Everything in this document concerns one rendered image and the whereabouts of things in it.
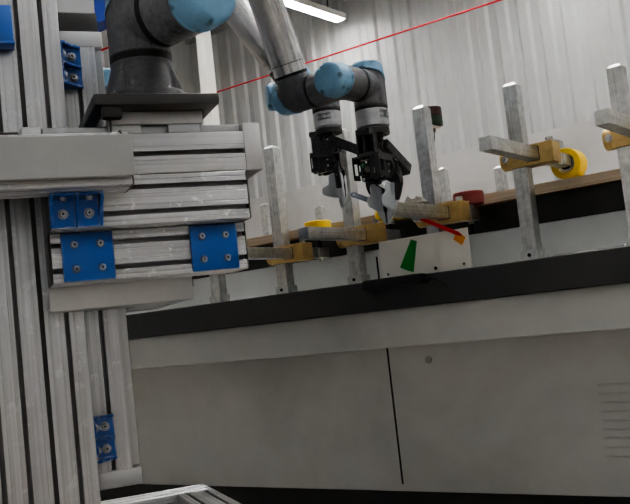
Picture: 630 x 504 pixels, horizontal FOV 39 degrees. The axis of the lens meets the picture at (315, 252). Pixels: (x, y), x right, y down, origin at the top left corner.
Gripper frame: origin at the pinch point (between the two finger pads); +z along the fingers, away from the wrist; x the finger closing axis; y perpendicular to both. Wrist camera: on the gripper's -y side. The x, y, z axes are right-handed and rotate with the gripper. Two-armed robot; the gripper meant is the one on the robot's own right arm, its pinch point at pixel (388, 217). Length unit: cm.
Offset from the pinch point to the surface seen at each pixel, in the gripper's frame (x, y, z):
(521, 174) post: 21.3, -27.5, -7.9
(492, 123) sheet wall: -303, -757, -182
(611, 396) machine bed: 28, -49, 48
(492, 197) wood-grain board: 4.7, -46.5, -6.3
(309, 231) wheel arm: -23.6, -1.5, -0.4
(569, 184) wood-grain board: 26, -47, -6
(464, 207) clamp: 4.9, -28.7, -2.8
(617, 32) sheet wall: -151, -750, -243
